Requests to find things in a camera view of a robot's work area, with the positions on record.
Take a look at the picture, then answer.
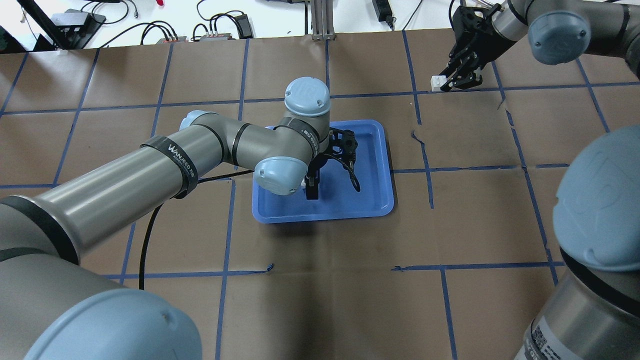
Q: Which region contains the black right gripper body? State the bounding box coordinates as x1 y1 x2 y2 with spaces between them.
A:
448 6 506 68

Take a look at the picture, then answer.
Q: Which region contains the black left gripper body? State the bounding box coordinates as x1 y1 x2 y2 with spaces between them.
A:
321 129 358 168

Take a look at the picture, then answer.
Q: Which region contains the white block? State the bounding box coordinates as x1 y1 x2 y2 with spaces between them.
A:
430 75 448 92

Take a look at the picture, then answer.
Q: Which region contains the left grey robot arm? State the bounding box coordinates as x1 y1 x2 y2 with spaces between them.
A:
0 76 332 360

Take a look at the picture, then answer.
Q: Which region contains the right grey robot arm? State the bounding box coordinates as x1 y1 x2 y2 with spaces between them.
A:
439 0 640 360

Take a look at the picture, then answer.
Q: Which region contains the blue plastic tray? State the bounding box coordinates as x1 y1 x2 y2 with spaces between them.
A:
251 119 395 224

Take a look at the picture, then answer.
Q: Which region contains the black power adapter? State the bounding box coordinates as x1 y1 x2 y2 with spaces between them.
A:
372 0 394 24

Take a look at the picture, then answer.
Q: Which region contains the orange black connector box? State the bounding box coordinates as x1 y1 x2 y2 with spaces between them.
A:
157 36 188 44

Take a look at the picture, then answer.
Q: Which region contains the black monitor stand base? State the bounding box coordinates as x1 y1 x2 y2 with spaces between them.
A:
51 9 106 50

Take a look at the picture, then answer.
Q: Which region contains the aluminium frame post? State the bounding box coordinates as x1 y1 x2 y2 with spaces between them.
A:
310 0 336 42

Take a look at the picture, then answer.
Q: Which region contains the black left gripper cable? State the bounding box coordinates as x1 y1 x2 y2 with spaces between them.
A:
138 169 256 291

